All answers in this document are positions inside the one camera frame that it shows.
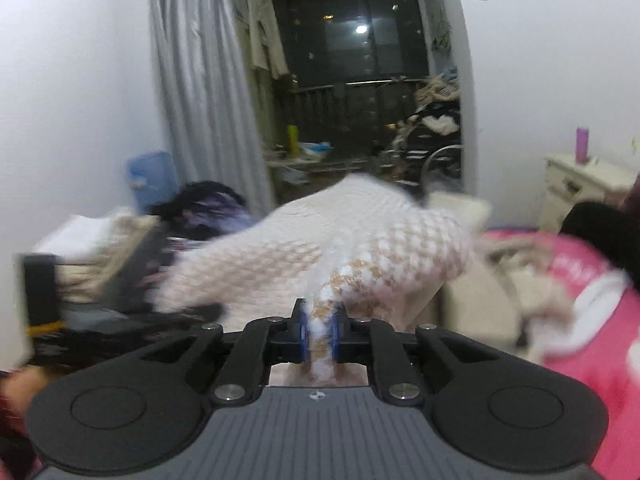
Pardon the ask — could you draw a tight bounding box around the white beige checkered knit cardigan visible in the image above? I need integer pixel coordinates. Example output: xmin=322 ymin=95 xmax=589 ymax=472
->
xmin=152 ymin=174 xmax=473 ymax=387

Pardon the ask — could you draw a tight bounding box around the stack of folded clothes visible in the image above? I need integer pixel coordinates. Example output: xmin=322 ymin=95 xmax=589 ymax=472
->
xmin=32 ymin=181 xmax=254 ymax=304

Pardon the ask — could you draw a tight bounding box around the clothes pile on balcony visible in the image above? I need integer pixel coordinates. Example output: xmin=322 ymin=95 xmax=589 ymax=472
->
xmin=384 ymin=66 xmax=463 ymax=193

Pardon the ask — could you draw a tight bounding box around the person's left hand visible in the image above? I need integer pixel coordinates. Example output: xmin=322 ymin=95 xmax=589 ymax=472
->
xmin=1 ymin=365 xmax=54 ymax=427

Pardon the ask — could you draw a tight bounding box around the beige storage bag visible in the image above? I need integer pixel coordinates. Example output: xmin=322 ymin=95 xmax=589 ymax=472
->
xmin=405 ymin=192 xmax=574 ymax=358

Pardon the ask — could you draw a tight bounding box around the blue plastic bin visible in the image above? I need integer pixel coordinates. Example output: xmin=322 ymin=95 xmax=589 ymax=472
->
xmin=126 ymin=151 xmax=179 ymax=214

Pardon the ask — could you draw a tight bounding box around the green bottle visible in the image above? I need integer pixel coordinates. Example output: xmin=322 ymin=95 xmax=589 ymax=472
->
xmin=286 ymin=125 xmax=299 ymax=158

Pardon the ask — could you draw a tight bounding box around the grey curtain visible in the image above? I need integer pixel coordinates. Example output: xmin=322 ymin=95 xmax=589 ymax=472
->
xmin=150 ymin=0 xmax=276 ymax=217

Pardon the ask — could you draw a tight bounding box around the cream bedside cabinet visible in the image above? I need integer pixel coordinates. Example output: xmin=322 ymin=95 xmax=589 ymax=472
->
xmin=538 ymin=154 xmax=637 ymax=234

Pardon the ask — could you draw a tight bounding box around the pink patterned bed sheet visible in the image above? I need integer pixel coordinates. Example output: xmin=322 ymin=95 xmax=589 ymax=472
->
xmin=483 ymin=231 xmax=639 ymax=479

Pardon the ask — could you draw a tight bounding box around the hanging cream shirt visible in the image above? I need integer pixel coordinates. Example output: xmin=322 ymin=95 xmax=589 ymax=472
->
xmin=246 ymin=0 xmax=290 ymax=79

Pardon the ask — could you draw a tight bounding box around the purple water bottle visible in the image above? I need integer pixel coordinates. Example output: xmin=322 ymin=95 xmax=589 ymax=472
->
xmin=575 ymin=127 xmax=589 ymax=166

